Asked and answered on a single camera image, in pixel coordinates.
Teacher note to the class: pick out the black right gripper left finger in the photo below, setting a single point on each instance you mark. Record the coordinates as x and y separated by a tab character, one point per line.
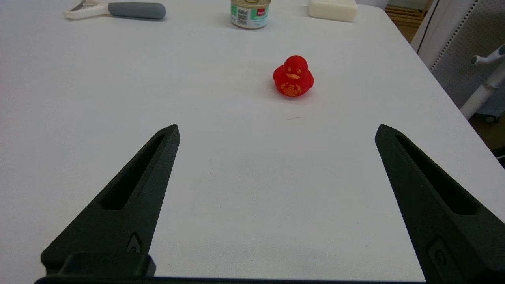
118	232

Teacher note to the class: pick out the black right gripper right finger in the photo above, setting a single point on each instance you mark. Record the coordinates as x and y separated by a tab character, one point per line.
438	236

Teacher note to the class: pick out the white pegboard panel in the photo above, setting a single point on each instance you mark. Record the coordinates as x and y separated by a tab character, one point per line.
453	43

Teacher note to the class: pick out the brown wooden crate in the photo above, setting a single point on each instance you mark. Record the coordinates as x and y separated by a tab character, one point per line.
406	15

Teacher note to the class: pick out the small tin can green label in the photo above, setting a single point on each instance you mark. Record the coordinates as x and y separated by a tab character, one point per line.
249	15

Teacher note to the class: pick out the white sponge block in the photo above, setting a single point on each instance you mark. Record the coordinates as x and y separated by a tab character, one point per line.
332	10

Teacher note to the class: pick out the white side desk leg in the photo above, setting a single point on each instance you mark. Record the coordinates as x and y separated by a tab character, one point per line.
479	96

